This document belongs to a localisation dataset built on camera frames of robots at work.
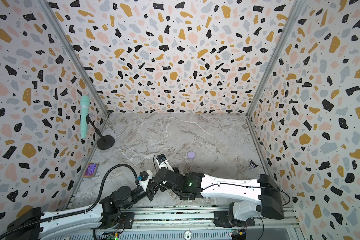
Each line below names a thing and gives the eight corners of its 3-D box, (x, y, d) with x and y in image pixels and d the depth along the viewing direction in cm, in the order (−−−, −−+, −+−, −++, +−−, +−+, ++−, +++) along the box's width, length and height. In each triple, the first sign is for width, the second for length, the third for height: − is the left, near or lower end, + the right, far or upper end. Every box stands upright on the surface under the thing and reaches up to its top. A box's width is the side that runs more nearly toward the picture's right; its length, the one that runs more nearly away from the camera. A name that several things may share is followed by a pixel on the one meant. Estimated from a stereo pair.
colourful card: (84, 177, 89) (82, 175, 88) (90, 163, 95) (88, 162, 93) (94, 177, 90) (92, 175, 88) (100, 163, 95) (98, 162, 93)
